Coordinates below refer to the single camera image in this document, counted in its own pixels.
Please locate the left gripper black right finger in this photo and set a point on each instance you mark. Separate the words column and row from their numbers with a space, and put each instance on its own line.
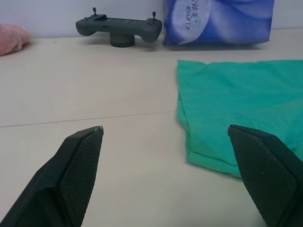
column 267, row 175

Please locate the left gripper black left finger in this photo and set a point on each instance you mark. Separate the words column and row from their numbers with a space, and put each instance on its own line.
column 71, row 179

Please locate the green cloth shorts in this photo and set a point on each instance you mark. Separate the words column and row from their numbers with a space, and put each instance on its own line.
column 236, row 94

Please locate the pink plush cloth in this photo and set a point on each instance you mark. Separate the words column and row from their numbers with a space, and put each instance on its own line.
column 11, row 37

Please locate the blue purple tissue pack bag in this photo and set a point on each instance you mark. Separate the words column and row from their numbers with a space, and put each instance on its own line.
column 213, row 23

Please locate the grey handheld remote controller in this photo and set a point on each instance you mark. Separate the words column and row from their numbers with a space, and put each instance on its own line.
column 118, row 24

